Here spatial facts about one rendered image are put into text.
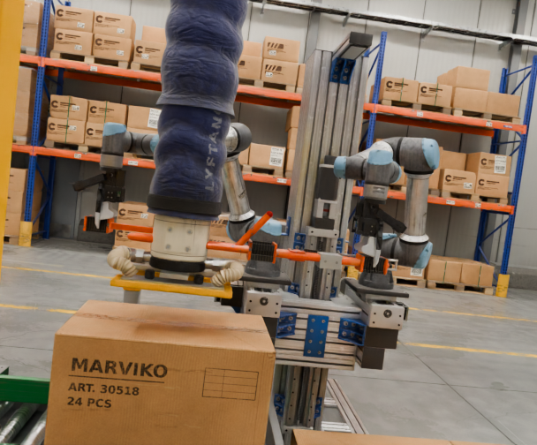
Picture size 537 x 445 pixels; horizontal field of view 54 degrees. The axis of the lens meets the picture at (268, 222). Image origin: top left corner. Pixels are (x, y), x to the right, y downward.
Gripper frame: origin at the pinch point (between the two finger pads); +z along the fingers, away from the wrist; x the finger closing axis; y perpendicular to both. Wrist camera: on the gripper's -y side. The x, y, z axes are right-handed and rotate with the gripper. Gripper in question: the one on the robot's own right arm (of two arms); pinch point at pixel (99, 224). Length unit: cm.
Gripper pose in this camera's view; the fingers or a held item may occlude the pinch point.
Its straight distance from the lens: 192.2
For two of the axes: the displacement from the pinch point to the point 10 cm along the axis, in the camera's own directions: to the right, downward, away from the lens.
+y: 9.9, 1.1, 1.2
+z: -1.2, 9.9, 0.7
